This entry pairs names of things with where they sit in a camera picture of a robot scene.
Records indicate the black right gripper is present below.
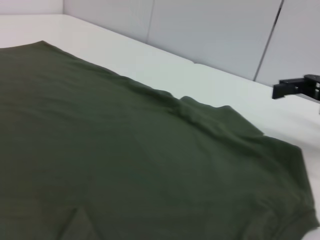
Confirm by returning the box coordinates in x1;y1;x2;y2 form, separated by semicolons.
272;74;320;102

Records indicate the dark green shirt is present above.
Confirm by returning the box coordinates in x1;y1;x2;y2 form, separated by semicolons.
0;40;320;240

